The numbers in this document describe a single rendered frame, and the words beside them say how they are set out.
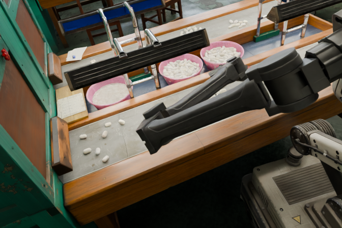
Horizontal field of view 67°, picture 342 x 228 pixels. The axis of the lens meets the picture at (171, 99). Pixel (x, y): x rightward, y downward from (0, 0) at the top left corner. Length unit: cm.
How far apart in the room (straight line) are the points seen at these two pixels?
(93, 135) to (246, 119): 73
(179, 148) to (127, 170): 23
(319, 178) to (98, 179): 100
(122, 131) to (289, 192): 82
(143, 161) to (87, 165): 26
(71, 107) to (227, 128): 82
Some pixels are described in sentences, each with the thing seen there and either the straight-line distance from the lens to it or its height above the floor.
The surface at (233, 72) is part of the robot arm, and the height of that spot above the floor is 110.
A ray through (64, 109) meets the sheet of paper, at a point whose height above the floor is 78.
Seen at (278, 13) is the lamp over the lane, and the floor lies 108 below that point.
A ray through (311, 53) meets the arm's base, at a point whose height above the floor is 137.
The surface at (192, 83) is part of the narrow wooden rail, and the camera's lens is 142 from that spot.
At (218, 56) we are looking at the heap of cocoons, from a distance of 167.
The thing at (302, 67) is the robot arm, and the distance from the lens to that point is 50.
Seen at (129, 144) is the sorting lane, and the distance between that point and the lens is 121.
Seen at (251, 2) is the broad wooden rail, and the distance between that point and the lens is 235.
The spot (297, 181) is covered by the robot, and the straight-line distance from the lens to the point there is 141.
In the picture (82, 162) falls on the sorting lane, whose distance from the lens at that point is 123.
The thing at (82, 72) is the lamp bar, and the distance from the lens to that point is 109.
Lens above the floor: 164
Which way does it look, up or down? 41 degrees down
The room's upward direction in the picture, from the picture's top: 10 degrees counter-clockwise
